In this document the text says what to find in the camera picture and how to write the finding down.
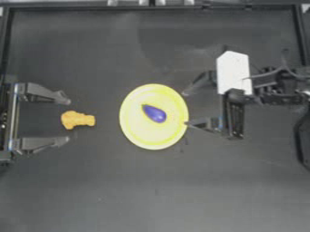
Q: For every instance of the purple toy eggplant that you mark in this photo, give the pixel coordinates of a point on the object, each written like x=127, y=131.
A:
x=155, y=114

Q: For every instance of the yellow plate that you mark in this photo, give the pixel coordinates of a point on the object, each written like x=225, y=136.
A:
x=154, y=116

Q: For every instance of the orange toy fried chicken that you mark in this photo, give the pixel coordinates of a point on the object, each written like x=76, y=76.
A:
x=76, y=120

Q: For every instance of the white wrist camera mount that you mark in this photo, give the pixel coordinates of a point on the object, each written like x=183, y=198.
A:
x=234, y=72

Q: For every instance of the black metal frame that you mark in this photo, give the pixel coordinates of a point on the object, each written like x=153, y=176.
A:
x=161, y=4

